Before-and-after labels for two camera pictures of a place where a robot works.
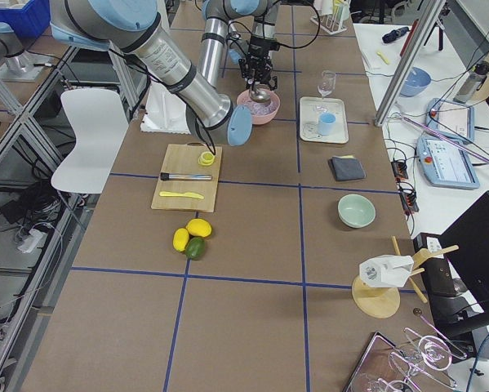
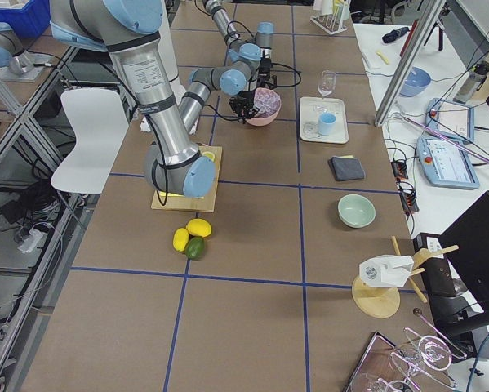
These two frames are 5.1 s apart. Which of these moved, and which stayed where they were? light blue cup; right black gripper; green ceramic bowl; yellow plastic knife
Moved: right black gripper
Stayed: green ceramic bowl; light blue cup; yellow plastic knife
